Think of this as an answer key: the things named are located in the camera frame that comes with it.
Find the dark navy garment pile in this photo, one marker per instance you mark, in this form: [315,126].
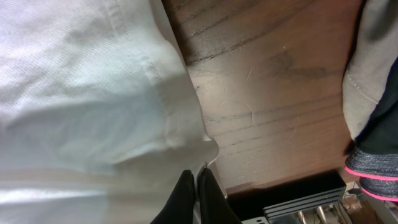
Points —
[380,134]

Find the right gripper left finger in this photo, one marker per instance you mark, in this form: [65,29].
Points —
[179,207]

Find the pink trimmed knit item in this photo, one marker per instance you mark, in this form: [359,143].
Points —
[377,173]

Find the white t-shirt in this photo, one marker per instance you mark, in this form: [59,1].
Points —
[99,116]

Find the white garment under pile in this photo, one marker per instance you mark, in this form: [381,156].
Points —
[366,74]

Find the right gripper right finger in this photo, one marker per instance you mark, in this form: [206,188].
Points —
[214,209]

